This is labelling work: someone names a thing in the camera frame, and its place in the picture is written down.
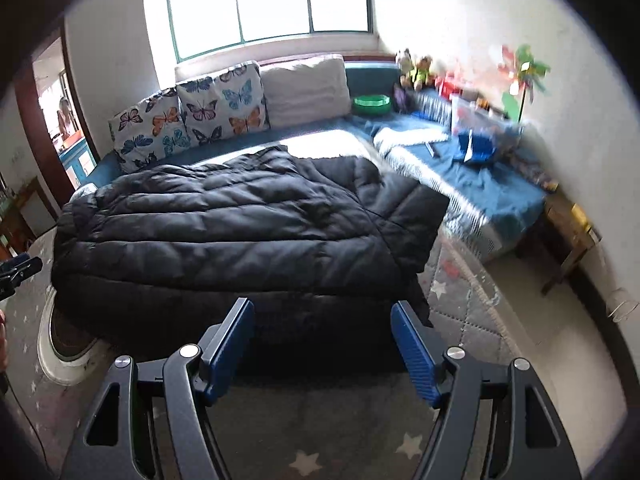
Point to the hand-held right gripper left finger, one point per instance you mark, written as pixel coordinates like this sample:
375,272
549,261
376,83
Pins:
230,350

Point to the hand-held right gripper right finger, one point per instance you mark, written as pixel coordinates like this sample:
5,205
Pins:
417,355

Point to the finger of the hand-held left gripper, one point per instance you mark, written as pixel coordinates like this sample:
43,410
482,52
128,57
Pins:
7,290
22,267

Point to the black puffer jacket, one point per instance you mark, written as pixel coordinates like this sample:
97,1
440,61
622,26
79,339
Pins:
225,225

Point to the round beige rug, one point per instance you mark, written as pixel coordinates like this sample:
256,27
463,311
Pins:
55,365

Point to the grey quilted star mat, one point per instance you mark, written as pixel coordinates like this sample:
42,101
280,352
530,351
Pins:
350,435

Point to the blue cabinet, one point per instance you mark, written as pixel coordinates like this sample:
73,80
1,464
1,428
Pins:
80,157

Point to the blue sofa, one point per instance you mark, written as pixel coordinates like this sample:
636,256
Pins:
500,195

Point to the butterfly print pillow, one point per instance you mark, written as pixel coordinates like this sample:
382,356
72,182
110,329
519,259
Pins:
150,130
220,105

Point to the small wooden side table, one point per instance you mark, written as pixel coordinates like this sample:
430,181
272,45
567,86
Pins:
570,225

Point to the blue bag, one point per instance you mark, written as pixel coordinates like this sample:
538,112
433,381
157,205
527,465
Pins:
475,145

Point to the clear plastic bag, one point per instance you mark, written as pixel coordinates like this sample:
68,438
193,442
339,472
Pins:
485,115

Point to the green bowl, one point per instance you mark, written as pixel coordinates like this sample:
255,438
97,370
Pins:
372,105

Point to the white pillow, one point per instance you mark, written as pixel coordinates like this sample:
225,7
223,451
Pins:
305,90

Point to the yellow green plush toy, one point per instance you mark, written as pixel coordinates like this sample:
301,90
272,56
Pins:
422,72

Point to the black and white plush toy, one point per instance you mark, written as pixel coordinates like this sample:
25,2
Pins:
405,67

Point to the colourful pinwheel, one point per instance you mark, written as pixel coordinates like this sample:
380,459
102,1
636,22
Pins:
525,70

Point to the window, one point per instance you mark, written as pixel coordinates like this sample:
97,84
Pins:
270,0

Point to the brown wooden door frame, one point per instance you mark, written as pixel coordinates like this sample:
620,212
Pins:
37,125

